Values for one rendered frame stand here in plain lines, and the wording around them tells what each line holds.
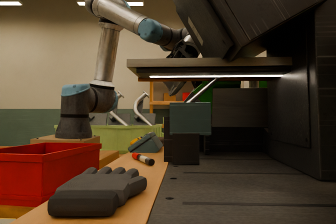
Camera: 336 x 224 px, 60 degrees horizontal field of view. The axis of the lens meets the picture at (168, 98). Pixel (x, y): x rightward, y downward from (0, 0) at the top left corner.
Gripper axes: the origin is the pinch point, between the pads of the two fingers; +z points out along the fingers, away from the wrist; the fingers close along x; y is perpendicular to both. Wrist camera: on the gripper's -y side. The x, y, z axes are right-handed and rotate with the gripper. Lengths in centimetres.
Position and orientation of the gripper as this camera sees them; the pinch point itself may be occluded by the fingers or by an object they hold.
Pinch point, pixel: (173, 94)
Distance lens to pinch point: 89.6
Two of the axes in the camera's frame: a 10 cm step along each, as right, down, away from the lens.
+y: -7.2, -6.3, -3.0
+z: -3.6, 7.0, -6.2
